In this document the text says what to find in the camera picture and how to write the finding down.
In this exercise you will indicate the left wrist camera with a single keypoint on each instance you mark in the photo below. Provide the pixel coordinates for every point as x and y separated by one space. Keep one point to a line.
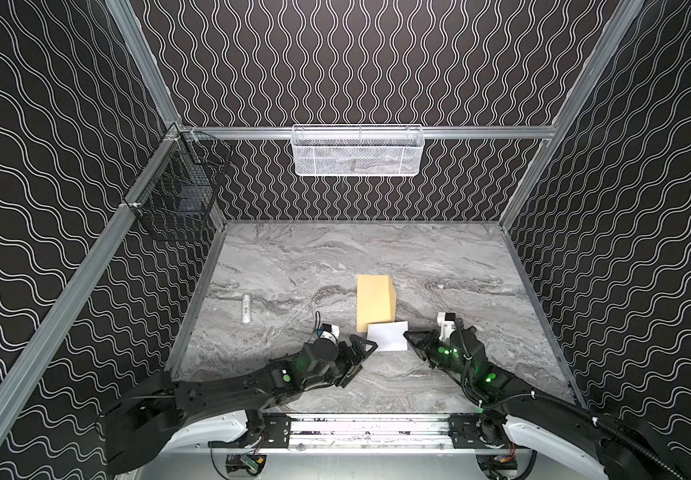
329 332

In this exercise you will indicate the blue floral letter paper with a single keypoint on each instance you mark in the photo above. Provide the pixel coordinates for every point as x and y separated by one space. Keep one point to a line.
389 336

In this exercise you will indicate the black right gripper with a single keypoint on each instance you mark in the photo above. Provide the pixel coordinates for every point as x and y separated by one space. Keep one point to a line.
431 347

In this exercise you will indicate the tan kraft envelope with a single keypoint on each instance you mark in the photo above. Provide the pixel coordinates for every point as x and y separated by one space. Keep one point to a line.
376 301

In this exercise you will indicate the black wire basket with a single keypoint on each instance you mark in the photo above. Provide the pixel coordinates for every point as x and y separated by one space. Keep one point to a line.
177 203

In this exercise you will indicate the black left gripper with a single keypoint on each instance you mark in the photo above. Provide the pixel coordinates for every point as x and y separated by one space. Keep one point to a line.
350 358

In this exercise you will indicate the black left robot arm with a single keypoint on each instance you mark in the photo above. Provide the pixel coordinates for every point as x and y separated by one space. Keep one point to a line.
137 427

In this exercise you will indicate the small glue stick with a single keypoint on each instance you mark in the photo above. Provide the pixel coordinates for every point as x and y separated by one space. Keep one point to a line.
246 309

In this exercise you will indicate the aluminium corner post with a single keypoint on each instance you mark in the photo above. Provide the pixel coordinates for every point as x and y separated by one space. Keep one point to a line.
611 37
139 50

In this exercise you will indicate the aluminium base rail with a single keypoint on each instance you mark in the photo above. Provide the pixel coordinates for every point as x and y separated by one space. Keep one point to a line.
393 432

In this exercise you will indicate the aluminium corner post right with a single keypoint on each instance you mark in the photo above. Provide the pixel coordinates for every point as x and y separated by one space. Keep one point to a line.
611 37

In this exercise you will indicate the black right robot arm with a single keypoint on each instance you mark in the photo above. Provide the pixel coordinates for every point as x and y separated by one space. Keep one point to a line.
512 412

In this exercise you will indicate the white wire basket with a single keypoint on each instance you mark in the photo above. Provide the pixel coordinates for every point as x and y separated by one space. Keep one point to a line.
384 156

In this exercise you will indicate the aluminium back crossbar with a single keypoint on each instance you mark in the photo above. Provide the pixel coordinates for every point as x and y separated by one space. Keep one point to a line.
366 131

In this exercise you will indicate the aluminium left side rail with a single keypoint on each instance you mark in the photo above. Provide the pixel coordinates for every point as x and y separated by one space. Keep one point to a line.
30 365

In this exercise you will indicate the aluminium corner post left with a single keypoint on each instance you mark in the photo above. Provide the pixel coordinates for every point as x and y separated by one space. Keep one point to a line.
139 50

